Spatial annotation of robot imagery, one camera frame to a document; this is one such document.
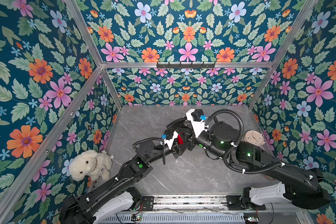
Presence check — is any small red object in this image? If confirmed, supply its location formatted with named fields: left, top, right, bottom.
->
left=176, top=135, right=187, bottom=149

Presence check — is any black spray nozzle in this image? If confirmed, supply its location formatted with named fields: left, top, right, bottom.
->
left=164, top=117, right=191, bottom=137

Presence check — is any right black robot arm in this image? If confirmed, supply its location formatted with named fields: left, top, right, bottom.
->
left=186, top=109, right=331, bottom=210

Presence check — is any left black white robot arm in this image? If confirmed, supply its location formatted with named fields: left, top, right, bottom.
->
left=58, top=134, right=195, bottom=224

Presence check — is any cream plush teddy bear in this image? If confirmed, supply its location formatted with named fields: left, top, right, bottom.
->
left=69, top=150, right=112, bottom=181

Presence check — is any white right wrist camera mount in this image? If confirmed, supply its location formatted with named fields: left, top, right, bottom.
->
left=186, top=109, right=209, bottom=138

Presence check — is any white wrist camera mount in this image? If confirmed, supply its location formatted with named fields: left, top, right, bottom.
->
left=186, top=109, right=209, bottom=138
left=161, top=131, right=178, bottom=150

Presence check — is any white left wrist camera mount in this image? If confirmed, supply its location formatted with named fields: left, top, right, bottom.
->
left=161, top=131, right=178, bottom=150

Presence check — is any cream round wall clock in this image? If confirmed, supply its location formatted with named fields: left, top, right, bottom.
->
left=244, top=130, right=265, bottom=147

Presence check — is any black metal ceiling bracket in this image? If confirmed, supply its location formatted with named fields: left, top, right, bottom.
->
left=156, top=62, right=215, bottom=70

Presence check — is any metal base rail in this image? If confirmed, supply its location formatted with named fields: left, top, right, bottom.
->
left=130, top=193, right=313, bottom=224

